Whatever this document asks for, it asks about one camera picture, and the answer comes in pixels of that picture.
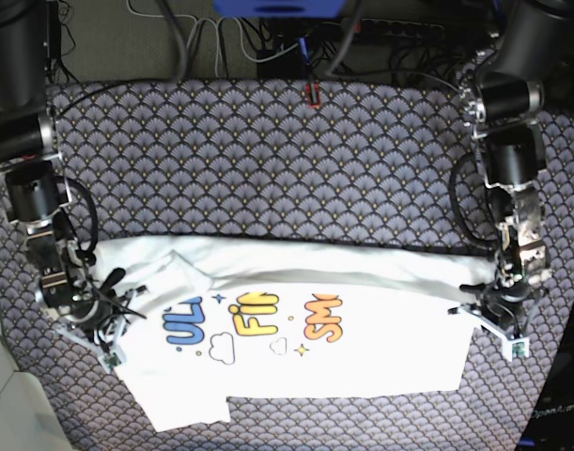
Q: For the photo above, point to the black power strip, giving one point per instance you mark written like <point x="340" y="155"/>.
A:
<point x="384" y="31"/>

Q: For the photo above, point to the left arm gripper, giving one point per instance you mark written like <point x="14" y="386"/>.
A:
<point x="510" y="309"/>

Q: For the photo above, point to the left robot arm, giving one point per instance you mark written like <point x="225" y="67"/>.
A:
<point x="501" y="98"/>

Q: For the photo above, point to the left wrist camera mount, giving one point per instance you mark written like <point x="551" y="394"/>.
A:
<point x="512" y="345"/>

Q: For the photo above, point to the black device with logo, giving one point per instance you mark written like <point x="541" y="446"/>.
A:
<point x="551" y="424"/>

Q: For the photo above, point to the white printed T-shirt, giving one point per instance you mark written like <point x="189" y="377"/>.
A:
<point x="220" y="318"/>

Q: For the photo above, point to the red table clamp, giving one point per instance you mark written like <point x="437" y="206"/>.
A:
<point x="312" y="95"/>

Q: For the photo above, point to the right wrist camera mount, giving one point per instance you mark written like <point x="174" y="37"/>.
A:
<point x="105" y="350"/>

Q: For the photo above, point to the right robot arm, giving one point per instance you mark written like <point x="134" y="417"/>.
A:
<point x="56" y="214"/>

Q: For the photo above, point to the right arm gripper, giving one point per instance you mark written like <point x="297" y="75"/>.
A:
<point x="67" y="292"/>

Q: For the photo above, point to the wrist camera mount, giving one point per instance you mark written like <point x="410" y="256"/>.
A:
<point x="105" y="350"/>
<point x="512" y="345"/>

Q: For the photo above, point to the blue box at top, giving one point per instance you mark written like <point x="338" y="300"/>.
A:
<point x="278" y="8"/>

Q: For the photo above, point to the patterned fan-print tablecloth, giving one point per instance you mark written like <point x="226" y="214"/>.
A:
<point x="369" y="166"/>

